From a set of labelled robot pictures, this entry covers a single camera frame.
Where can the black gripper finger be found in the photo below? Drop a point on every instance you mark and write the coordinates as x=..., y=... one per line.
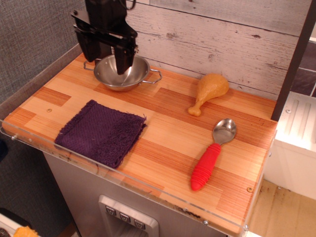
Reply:
x=124, y=55
x=90, y=46

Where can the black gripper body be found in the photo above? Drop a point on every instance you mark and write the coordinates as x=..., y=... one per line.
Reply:
x=105, y=21

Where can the steel bowl with handles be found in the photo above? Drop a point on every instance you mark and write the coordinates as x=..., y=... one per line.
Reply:
x=105, y=71

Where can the purple cloth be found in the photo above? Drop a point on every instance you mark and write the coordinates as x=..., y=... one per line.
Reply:
x=102, y=134

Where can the toy chicken drumstick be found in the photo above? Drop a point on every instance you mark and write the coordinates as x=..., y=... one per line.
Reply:
x=210, y=86

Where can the grey toy fridge cabinet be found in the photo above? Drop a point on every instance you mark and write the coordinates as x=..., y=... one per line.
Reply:
x=81, y=190

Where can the silver dispenser panel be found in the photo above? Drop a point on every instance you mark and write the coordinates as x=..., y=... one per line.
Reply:
x=121, y=220

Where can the orange object bottom left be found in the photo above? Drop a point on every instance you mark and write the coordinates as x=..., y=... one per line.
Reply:
x=25, y=232

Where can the clear acrylic guard rail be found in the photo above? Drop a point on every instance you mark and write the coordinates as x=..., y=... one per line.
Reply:
x=159, y=166

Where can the spoon with red handle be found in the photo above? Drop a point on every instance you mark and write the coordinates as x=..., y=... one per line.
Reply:
x=223, y=132

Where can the dark vertical post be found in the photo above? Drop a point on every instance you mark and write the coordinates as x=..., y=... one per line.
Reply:
x=302, y=43

